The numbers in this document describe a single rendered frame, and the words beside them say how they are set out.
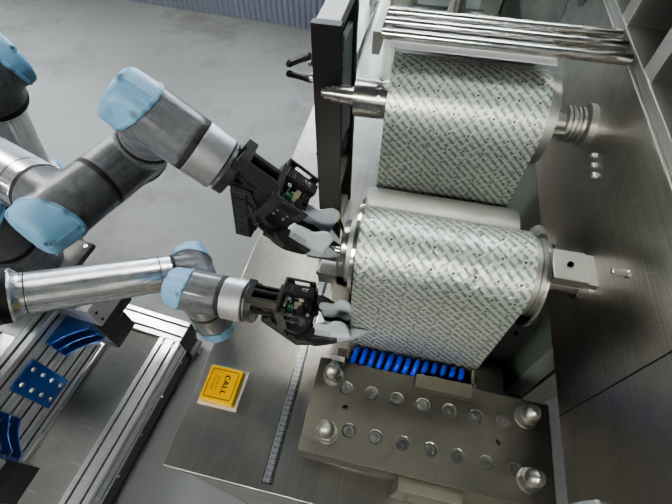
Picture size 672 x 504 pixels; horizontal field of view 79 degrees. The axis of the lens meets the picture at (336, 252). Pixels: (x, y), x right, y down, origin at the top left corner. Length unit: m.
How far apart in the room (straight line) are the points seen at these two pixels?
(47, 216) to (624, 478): 0.69
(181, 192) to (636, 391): 2.38
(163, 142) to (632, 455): 0.61
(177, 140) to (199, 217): 1.90
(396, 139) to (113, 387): 1.45
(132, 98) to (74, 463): 1.44
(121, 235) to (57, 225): 1.93
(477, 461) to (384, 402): 0.17
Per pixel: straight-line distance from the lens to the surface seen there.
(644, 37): 0.79
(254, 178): 0.54
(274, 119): 2.99
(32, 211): 0.58
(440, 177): 0.74
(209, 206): 2.47
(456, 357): 0.76
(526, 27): 0.75
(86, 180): 0.59
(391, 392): 0.75
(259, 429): 0.88
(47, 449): 1.85
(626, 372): 0.56
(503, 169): 0.73
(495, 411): 0.79
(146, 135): 0.54
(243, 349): 0.94
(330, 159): 0.88
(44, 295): 0.87
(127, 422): 1.74
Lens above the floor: 1.75
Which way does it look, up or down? 54 degrees down
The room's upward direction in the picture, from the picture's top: straight up
